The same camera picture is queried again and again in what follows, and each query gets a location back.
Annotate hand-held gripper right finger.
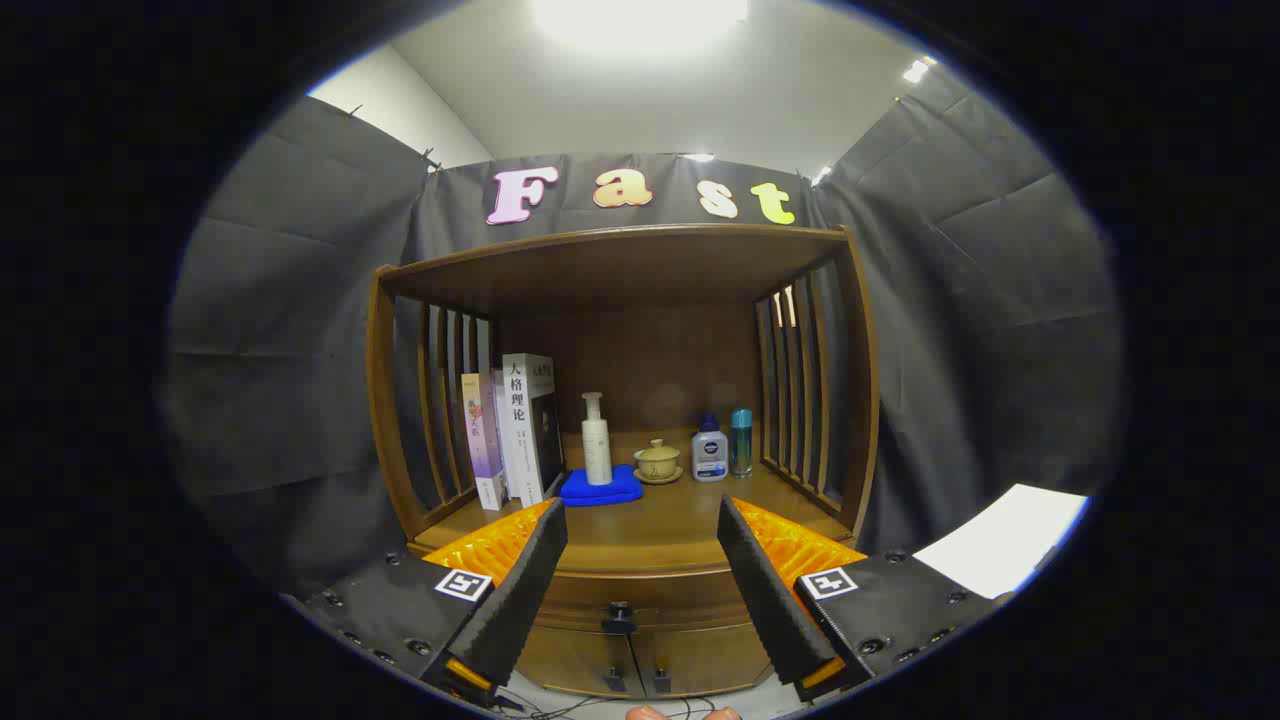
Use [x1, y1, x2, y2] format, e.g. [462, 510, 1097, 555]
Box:
[716, 495, 1013, 703]

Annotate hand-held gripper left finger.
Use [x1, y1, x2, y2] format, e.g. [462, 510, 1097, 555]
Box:
[290, 497, 569, 711]

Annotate wooden drawer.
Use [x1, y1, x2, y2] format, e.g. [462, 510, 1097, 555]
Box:
[535, 568, 756, 633]

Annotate wooden cabinet door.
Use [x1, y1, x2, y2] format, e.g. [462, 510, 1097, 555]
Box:
[632, 625, 773, 698]
[518, 628, 641, 698]

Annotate wooden countertop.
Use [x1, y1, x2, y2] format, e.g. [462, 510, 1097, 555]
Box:
[415, 430, 856, 576]

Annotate wooden cabinet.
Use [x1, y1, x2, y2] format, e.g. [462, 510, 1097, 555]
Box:
[365, 222, 881, 699]

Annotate blue folded cloth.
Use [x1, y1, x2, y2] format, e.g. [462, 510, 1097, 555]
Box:
[559, 464, 644, 507]

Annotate white lotion bottle blue cap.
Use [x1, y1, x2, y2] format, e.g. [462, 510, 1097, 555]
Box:
[691, 413, 729, 483]

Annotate purple book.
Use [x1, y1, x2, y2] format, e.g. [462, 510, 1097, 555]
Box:
[460, 372, 509, 512]

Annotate white pump bottle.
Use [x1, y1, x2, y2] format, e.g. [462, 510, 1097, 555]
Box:
[581, 392, 613, 487]

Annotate thick white book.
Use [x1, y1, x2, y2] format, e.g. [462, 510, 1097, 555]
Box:
[497, 352, 567, 506]

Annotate yellow lidded teacup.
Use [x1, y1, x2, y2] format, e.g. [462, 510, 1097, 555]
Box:
[633, 438, 685, 486]

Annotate black backdrop cloth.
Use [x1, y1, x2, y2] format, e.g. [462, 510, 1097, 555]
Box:
[165, 70, 1126, 601]

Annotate ceiling light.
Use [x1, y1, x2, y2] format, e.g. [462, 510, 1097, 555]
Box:
[528, 0, 751, 56]

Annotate black floor cables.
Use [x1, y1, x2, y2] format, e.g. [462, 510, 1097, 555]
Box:
[495, 688, 721, 720]

